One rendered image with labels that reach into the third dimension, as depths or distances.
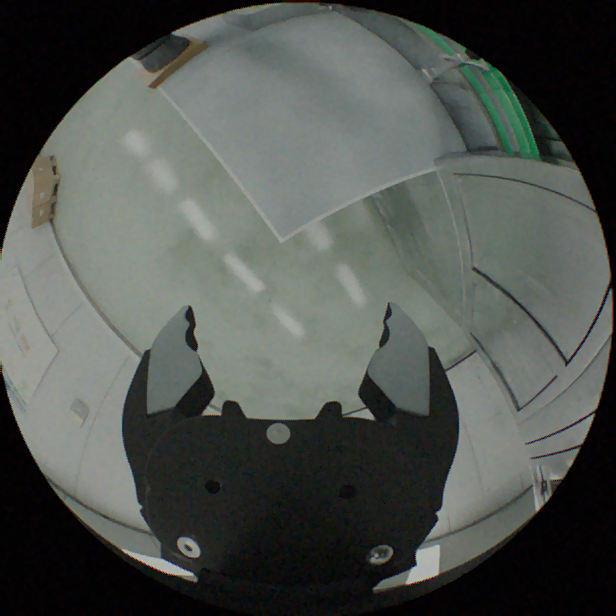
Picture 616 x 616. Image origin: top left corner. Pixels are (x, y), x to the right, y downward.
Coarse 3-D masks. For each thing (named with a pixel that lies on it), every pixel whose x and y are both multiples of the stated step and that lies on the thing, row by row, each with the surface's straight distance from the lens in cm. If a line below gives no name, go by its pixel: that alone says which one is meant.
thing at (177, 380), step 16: (176, 320) 11; (192, 320) 12; (160, 336) 10; (176, 336) 10; (192, 336) 10; (160, 352) 9; (176, 352) 9; (192, 352) 8; (160, 368) 8; (176, 368) 8; (192, 368) 7; (160, 384) 8; (176, 384) 7; (192, 384) 7; (208, 384) 8; (160, 400) 7; (176, 400) 7; (192, 400) 7; (208, 400) 8; (192, 416) 8
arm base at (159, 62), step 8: (168, 40) 75; (176, 40) 77; (184, 40) 78; (152, 48) 73; (160, 48) 74; (168, 48) 75; (176, 48) 75; (184, 48) 77; (144, 56) 75; (152, 56) 75; (160, 56) 75; (168, 56) 75; (176, 56) 76; (144, 64) 78; (152, 64) 78; (160, 64) 76; (168, 64) 76; (152, 72) 80
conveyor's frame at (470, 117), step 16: (352, 16) 82; (368, 16) 77; (384, 16) 73; (384, 32) 74; (400, 32) 70; (416, 32) 67; (400, 48) 71; (416, 48) 68; (432, 48) 64; (416, 64) 69; (432, 64) 65; (464, 80) 61; (448, 96) 64; (464, 96) 61; (448, 112) 66; (464, 112) 62; (480, 112) 59; (464, 128) 64; (480, 128) 61; (480, 144) 62; (496, 144) 59
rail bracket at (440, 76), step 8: (440, 56) 45; (448, 56) 46; (456, 56) 48; (464, 56) 48; (472, 56) 47; (448, 64) 50; (456, 64) 49; (464, 64) 49; (472, 64) 53; (480, 64) 58; (424, 72) 53; (432, 72) 53; (440, 72) 52; (448, 72) 61; (432, 80) 53; (440, 80) 55; (448, 80) 58; (456, 80) 61; (440, 88) 65; (448, 88) 63
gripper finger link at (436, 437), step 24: (432, 360) 8; (432, 384) 8; (432, 408) 7; (456, 408) 8; (408, 432) 6; (432, 432) 6; (456, 432) 7; (432, 456) 6; (432, 480) 6; (432, 504) 6
